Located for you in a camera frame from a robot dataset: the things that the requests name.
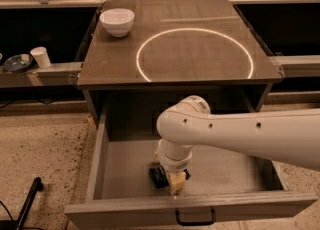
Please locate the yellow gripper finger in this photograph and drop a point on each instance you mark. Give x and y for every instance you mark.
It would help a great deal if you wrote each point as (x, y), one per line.
(176, 182)

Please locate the white paper cup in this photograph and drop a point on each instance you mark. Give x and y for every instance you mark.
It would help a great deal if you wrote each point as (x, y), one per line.
(41, 56)

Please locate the open grey top drawer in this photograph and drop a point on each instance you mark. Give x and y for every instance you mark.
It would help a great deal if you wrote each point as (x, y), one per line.
(121, 194)

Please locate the grey side shelf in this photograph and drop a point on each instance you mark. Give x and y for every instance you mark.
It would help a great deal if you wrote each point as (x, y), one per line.
(58, 74)

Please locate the white ceramic bowl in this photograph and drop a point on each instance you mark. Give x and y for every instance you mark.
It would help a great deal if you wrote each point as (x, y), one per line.
(118, 21)

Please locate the black drawer handle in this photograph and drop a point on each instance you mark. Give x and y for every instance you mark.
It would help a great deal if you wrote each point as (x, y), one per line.
(195, 217)

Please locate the blueberry rxbar dark wrapper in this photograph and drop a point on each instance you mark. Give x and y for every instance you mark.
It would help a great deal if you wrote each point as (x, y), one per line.
(159, 176)

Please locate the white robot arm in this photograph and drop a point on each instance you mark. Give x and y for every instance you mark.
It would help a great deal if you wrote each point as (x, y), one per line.
(291, 137)

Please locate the black stand leg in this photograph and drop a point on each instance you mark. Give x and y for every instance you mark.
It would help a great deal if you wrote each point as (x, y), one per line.
(18, 224)

